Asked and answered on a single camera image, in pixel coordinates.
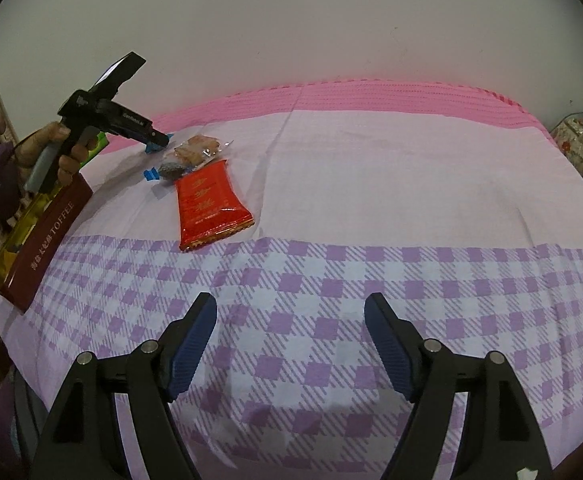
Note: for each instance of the person's left hand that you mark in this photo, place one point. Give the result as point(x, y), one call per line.
point(74, 160)

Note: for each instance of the grey snack packet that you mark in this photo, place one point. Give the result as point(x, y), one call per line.
point(172, 170)

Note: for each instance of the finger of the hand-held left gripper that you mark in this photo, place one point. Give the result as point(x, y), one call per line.
point(154, 147)
point(160, 135)

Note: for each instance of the small blue snack packet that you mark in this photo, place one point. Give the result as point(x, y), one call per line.
point(150, 176)

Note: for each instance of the red snack packet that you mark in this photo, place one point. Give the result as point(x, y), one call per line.
point(209, 205)

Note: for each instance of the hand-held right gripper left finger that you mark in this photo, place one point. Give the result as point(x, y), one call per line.
point(191, 350)

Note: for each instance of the pink purple checked bedsheet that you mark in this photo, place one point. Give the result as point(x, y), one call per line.
point(371, 170)

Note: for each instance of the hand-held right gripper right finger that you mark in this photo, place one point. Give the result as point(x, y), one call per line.
point(391, 350)

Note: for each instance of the green box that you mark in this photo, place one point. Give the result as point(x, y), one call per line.
point(96, 149)

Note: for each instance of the clear biscuit packet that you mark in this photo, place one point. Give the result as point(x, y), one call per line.
point(196, 150)

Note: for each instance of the brown toffee box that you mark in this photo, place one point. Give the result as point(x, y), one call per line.
point(46, 240)

